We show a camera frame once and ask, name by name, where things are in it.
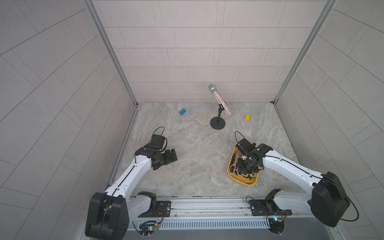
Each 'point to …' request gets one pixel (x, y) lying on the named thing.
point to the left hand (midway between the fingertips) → (173, 157)
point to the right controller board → (276, 225)
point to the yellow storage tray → (238, 178)
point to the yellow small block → (247, 117)
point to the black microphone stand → (218, 122)
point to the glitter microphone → (212, 88)
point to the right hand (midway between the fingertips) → (239, 170)
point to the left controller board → (148, 227)
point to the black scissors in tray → (249, 175)
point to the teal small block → (182, 111)
